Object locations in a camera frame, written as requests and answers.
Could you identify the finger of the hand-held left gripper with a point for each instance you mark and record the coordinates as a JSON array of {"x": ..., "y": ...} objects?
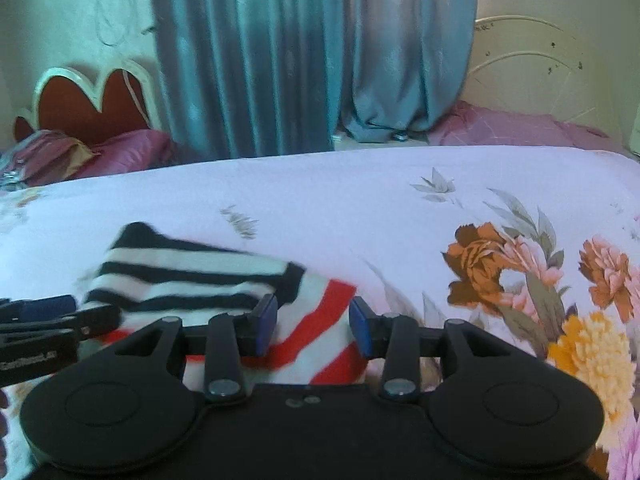
[
  {"x": 45, "y": 306},
  {"x": 90, "y": 321}
]

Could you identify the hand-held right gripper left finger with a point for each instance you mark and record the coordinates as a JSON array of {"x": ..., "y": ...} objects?
[{"x": 265, "y": 327}]

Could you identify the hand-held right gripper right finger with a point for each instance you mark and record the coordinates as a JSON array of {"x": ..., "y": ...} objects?
[{"x": 361, "y": 327}]

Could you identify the red striped white shirt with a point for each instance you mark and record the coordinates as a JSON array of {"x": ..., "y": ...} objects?
[{"x": 320, "y": 320}]

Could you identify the black striped white shirt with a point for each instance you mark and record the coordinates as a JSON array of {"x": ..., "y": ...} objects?
[{"x": 200, "y": 272}]

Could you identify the floral bed sheet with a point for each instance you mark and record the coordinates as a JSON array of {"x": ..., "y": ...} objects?
[{"x": 350, "y": 200}]

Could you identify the purple pillow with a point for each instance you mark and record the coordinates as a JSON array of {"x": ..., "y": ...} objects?
[{"x": 130, "y": 152}]

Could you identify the red scalloped headboard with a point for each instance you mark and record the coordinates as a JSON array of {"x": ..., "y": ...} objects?
[{"x": 65, "y": 105}]

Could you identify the pink blanket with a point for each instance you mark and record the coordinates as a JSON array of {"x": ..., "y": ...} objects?
[{"x": 510, "y": 130}]

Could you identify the teal curtain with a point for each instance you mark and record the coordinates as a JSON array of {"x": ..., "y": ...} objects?
[{"x": 280, "y": 50}]

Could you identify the white metal bed frame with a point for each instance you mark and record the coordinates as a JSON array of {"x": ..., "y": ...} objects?
[{"x": 540, "y": 70}]

